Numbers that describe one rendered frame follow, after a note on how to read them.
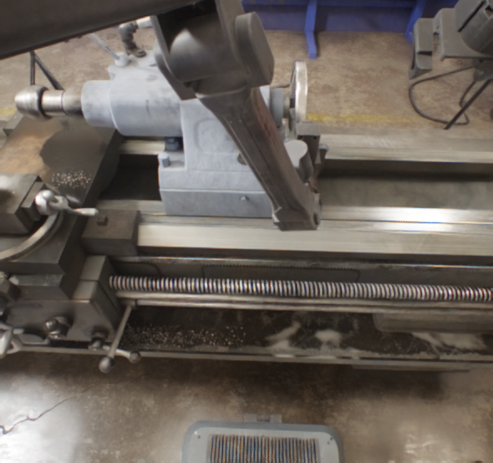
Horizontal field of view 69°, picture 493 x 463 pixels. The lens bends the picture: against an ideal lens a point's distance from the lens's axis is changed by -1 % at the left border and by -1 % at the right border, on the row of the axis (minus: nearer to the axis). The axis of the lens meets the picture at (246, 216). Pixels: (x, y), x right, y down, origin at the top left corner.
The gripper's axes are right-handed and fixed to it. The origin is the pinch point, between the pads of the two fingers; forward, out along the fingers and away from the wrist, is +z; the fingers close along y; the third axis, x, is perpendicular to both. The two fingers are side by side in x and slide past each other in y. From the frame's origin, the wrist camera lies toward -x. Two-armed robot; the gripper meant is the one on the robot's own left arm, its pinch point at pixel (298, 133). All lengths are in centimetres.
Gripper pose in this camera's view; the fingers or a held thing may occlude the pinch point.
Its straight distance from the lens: 85.8
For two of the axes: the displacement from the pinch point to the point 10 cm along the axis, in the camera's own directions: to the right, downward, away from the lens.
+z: 0.4, -7.7, 6.3
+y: -10.0, -0.3, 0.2
